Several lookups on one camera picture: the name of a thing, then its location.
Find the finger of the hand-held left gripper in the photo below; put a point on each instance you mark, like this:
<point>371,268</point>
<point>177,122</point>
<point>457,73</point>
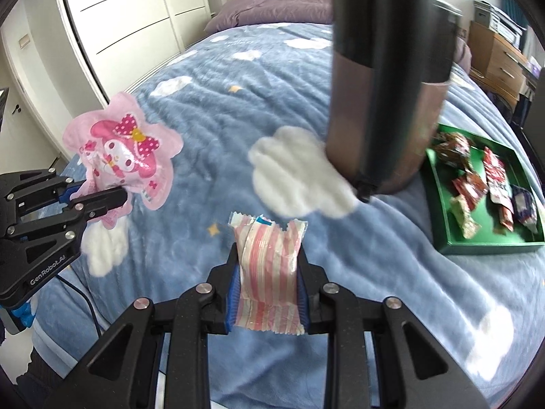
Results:
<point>38,185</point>
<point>100,200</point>

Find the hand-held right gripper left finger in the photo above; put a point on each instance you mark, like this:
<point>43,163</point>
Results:
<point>232,302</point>

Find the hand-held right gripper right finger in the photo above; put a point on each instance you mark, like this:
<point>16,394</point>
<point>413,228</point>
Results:
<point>302,298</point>

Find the pink striped snack packet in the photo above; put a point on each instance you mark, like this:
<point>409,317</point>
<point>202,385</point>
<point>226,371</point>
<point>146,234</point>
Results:
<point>267,272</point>

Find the pink cartoon snack packet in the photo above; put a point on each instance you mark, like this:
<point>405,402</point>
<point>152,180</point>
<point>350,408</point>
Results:
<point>123,153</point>

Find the green tray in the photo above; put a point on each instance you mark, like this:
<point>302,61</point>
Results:
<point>443,221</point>

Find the large red white snack packet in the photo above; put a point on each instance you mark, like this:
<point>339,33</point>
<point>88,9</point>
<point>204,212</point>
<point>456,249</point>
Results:
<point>496,174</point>

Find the dark cloth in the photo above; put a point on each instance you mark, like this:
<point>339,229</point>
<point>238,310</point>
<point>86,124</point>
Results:
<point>47,370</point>

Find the white door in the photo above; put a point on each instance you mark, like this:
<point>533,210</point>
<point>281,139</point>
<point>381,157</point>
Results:
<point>38,85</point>

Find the blue cloud print blanket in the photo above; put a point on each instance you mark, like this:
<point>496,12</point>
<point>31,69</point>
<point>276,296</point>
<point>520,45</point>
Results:
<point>238,106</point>

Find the white wardrobe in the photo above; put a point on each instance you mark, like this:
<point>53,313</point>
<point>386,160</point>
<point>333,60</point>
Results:
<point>136,21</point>

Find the crinkled red snack packet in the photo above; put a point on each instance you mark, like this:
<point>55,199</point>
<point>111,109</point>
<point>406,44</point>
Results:
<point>469,187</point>

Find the brown and black tumbler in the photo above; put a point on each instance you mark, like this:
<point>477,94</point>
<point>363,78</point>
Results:
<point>383,93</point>

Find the dark blue snack packet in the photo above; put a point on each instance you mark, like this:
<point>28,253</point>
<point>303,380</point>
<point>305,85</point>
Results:
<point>526,206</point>

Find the purple pillow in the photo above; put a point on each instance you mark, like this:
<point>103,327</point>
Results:
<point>272,10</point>

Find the wooden dresser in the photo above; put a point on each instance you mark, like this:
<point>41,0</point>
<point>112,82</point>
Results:
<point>496,59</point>

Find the grey storage box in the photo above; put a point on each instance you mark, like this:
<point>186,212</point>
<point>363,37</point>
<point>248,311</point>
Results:
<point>487,13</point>

